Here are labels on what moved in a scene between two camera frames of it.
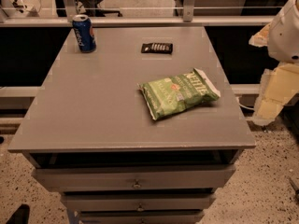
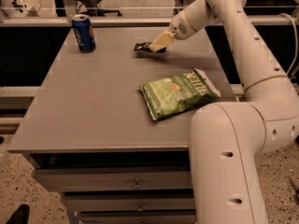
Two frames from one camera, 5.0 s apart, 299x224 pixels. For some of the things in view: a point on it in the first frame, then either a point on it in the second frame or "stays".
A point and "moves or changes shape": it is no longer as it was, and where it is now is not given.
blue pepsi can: x=84 y=33 stays
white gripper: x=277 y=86 → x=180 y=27
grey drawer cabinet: x=90 y=134 stays
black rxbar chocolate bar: x=157 y=48 moves or changes shape
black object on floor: x=21 y=217 stays
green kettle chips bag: x=169 y=95 stays
